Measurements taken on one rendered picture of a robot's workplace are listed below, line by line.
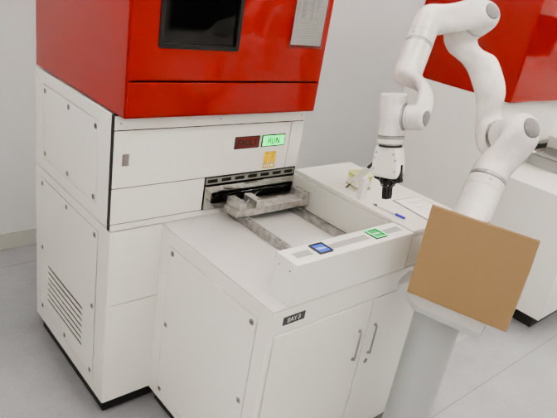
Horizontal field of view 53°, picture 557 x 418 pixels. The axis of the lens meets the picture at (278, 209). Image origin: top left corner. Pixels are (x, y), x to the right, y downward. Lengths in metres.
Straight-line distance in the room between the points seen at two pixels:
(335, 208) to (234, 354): 0.72
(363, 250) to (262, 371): 0.48
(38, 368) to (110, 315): 0.64
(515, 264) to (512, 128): 0.43
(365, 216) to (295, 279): 0.59
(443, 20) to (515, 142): 0.45
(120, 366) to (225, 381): 0.54
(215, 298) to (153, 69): 0.74
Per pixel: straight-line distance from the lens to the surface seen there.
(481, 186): 1.89
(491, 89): 2.01
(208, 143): 2.04
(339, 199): 2.20
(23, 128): 3.37
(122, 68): 1.77
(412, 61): 1.86
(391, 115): 1.77
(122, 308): 2.16
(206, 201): 2.11
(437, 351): 2.00
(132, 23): 1.73
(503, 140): 1.93
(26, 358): 2.76
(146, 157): 1.92
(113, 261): 2.03
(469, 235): 1.79
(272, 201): 2.21
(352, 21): 4.60
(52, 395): 2.57
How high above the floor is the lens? 1.71
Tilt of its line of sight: 23 degrees down
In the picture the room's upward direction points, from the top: 10 degrees clockwise
